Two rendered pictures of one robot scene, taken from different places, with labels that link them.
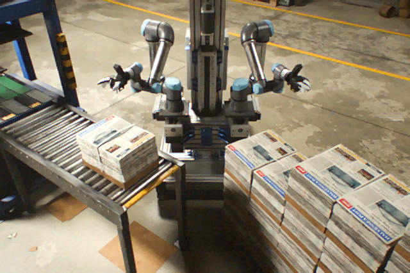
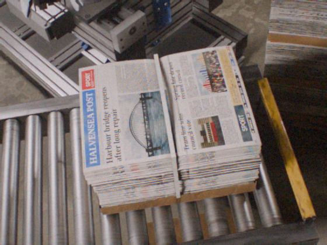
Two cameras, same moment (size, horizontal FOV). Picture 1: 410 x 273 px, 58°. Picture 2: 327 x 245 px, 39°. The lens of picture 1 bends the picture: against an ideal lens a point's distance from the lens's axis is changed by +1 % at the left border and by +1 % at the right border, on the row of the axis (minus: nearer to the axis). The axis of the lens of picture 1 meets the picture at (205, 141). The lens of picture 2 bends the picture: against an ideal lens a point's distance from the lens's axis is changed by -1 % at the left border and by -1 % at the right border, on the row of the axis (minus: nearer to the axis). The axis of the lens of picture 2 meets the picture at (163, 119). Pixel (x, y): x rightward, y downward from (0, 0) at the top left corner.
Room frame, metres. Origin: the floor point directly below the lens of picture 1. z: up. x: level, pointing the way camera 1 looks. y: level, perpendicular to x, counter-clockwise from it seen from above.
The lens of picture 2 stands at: (1.25, 0.92, 1.85)
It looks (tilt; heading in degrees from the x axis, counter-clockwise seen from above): 54 degrees down; 321
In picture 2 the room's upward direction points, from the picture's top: 8 degrees counter-clockwise
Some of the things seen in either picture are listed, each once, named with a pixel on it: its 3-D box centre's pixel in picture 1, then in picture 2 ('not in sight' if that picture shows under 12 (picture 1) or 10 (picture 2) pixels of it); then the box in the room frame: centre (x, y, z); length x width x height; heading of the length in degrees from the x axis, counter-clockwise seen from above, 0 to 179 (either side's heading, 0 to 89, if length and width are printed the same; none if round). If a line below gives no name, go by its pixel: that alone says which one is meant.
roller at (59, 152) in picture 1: (75, 143); (9, 191); (1.99, 0.88, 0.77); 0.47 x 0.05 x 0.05; 143
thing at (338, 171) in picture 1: (337, 170); not in sight; (1.40, -0.67, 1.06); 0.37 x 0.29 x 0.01; 122
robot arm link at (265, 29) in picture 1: (258, 58); not in sight; (2.46, -0.38, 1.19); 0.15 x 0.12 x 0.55; 116
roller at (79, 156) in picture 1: (88, 150); (57, 183); (1.91, 0.78, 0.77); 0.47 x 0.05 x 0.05; 143
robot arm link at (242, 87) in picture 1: (241, 88); not in sight; (2.41, -0.26, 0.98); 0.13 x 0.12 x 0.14; 116
